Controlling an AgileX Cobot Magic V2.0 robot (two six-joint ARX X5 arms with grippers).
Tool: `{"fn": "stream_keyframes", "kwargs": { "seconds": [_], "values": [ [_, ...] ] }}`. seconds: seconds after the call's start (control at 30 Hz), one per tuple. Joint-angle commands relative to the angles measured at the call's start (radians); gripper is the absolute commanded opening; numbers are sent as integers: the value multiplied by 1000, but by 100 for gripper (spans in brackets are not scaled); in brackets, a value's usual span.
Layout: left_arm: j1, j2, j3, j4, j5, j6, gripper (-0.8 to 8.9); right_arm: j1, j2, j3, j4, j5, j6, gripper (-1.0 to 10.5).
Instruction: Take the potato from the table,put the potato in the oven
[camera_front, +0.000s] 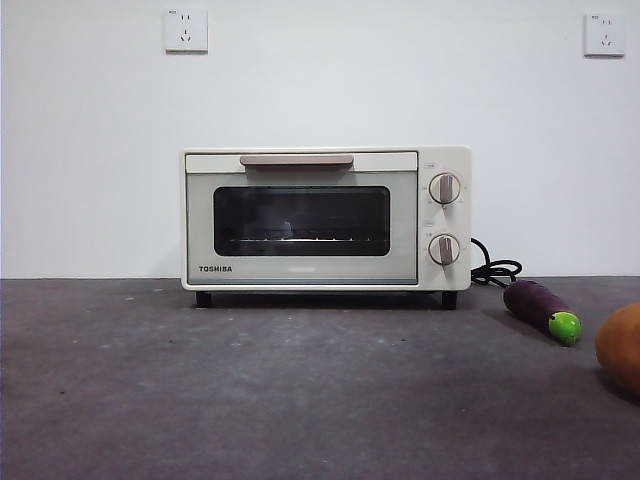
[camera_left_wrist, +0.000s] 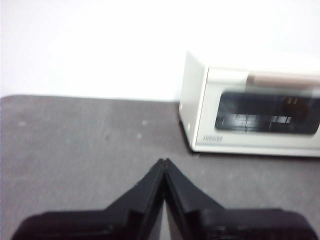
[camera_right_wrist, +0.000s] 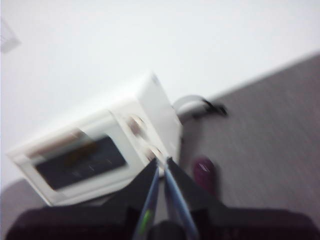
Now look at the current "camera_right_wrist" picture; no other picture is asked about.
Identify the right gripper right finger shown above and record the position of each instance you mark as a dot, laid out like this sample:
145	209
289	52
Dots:
237	225

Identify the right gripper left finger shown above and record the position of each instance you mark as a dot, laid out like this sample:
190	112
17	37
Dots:
100	220

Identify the white glass oven door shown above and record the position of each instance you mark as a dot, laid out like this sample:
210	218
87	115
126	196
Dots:
75	162

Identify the round beige oven knob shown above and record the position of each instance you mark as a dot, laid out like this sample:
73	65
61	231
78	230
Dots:
153	151
136	125

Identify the white Toshiba toaster oven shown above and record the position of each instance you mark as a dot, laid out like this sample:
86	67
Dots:
155	105

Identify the purple toy eggplant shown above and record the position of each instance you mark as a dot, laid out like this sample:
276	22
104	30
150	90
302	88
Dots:
203	172

